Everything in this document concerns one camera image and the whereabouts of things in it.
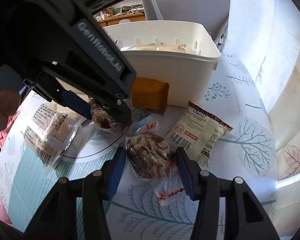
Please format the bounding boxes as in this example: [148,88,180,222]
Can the nut cluster packet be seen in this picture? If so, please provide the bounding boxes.
[125,116,185,206]
[91,104,132,135]

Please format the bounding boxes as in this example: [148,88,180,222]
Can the clear pastry packet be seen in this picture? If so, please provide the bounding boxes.
[24,102,86,167]
[121,42,200,55]

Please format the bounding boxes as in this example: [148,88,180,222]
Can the white red small sachet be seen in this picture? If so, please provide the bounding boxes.
[166,102,232,168]

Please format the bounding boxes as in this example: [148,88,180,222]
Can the person's left hand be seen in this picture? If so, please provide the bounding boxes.
[0,89,21,132]

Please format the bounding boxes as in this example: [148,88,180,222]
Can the white orange snack bar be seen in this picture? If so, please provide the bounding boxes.
[130,77,170,115]

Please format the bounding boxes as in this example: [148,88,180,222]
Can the white plastic storage bin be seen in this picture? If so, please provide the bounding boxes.
[104,21,221,107]

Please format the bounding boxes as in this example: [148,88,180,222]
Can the wooden desk with drawers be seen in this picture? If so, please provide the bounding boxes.
[98,13,146,27]

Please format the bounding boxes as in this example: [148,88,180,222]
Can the floral curtain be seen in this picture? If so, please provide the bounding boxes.
[214,0,300,238]

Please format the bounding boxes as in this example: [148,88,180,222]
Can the grey office chair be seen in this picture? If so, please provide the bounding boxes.
[142,0,230,43]

